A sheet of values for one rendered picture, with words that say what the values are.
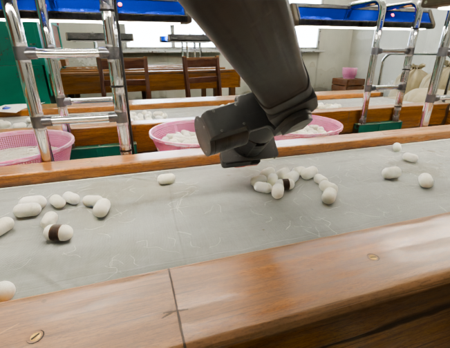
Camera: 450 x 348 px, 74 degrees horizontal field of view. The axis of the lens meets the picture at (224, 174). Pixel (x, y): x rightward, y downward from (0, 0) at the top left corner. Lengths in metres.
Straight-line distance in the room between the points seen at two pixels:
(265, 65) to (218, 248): 0.23
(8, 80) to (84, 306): 2.98
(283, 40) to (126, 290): 0.25
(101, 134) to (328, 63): 6.27
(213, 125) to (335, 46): 6.65
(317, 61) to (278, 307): 6.56
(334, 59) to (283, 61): 6.75
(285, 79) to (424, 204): 0.36
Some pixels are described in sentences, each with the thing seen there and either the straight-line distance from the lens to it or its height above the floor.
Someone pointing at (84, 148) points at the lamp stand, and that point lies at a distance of 0.91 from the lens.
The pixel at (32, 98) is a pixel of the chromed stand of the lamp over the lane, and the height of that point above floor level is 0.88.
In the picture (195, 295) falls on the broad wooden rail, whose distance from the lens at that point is 0.29.
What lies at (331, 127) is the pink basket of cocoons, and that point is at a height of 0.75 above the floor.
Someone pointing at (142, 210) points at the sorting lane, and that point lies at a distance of 0.48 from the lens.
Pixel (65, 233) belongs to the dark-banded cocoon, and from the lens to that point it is 0.43.
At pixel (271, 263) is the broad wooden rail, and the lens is 0.32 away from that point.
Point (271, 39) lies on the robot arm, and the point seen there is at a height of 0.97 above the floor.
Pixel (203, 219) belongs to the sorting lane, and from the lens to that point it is 0.44.
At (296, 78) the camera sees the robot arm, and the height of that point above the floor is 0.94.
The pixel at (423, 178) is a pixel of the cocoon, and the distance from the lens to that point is 0.63.
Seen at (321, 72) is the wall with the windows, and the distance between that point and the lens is 6.85.
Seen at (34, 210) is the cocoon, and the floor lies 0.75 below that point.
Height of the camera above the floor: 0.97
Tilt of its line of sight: 23 degrees down
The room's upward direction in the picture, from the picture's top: straight up
